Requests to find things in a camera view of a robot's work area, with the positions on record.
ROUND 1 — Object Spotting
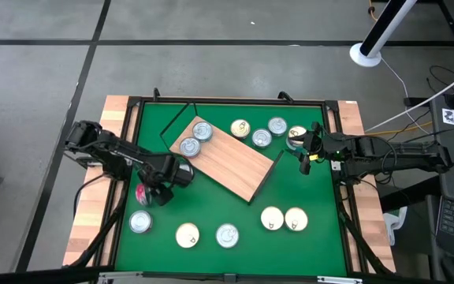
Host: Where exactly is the thick white cable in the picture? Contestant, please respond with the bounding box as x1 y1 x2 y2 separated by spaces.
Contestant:
364 62 454 133

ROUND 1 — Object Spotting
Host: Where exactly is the white pole with round base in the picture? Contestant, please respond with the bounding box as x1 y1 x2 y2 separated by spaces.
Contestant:
348 0 419 68

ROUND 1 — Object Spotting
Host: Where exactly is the white bag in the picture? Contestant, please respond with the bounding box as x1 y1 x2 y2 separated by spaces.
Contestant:
382 206 408 246

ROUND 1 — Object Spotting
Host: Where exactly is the orange extension cable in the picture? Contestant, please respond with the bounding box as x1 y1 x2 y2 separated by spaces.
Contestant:
364 120 435 137

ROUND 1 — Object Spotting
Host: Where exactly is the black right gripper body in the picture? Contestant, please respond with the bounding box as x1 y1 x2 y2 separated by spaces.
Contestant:
307 121 335 163

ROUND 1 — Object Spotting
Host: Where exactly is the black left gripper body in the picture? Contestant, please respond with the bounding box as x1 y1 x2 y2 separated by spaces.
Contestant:
159 154 195 189

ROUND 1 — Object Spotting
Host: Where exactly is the gold lid seafood can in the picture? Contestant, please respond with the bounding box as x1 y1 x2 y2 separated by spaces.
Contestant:
229 118 251 140

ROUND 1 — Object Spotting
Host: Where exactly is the wooden shelf black metal frame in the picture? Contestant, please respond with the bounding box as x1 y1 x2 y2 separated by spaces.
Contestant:
159 101 285 204

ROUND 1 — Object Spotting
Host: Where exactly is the silver lid seafood can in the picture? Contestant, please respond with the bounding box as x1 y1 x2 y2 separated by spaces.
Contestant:
128 210 154 234
267 116 288 137
251 128 273 149

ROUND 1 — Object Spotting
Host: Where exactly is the red label seafood can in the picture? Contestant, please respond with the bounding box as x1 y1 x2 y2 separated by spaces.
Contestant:
179 136 202 159
135 182 154 207

